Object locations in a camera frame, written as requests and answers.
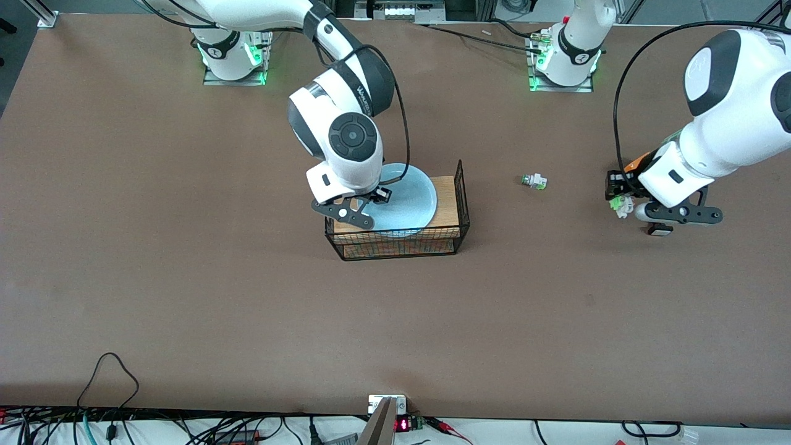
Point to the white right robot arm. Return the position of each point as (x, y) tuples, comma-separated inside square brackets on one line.
[(346, 136)]

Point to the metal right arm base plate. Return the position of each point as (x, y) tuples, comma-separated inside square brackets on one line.
[(213, 80)]

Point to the red digit display module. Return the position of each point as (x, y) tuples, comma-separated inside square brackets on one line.
[(405, 424)]

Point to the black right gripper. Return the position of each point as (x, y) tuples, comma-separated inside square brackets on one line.
[(375, 196)]

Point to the black rectangular white-cap button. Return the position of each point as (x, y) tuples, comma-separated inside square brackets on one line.
[(659, 230)]

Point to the green push button switch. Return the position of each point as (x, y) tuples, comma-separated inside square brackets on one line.
[(535, 181)]

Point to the red push button switch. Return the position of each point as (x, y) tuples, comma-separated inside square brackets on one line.
[(621, 207)]

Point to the orange button enclosure box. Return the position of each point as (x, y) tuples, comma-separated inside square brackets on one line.
[(636, 162)]

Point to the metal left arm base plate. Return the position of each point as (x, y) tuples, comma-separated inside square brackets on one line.
[(559, 88)]

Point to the grey metal bar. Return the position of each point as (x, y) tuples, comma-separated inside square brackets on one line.
[(378, 429)]

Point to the wooden shelf board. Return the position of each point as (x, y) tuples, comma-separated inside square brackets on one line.
[(448, 204)]

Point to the silver metal bracket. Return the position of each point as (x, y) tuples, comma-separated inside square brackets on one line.
[(378, 403)]

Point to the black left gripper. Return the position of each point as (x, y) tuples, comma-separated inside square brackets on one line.
[(615, 184)]

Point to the red clip lead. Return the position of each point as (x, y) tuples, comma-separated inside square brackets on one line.
[(448, 428)]

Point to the light blue round plate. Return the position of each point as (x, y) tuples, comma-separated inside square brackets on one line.
[(408, 201)]

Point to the aluminium profile corner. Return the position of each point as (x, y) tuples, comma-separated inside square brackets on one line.
[(46, 15)]

